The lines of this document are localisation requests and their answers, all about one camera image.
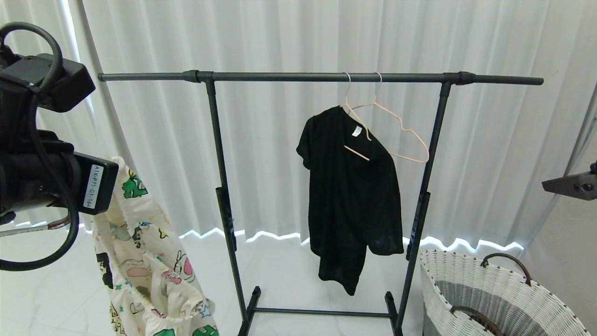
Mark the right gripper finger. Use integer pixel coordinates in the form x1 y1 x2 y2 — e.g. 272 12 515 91
542 170 597 201

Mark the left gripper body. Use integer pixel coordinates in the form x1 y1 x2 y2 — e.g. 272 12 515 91
0 140 119 216

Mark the cream printed garment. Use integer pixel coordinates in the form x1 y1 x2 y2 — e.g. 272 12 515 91
92 156 220 336

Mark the pink clothes hanger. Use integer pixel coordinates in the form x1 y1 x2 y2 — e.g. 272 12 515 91
351 72 430 164
343 72 374 161

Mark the black garment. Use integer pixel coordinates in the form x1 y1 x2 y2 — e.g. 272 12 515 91
296 106 404 296

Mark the white laundry basket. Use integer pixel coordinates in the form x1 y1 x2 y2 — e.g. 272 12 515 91
420 250 593 336

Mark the black clothes rack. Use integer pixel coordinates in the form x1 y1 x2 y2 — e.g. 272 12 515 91
98 70 544 336

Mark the white curtain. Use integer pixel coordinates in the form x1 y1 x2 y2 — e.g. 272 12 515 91
0 0 597 252

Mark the black cable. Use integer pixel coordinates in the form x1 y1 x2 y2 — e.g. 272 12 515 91
0 22 81 272

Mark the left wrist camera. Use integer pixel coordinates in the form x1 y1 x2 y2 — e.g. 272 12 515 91
0 44 96 145

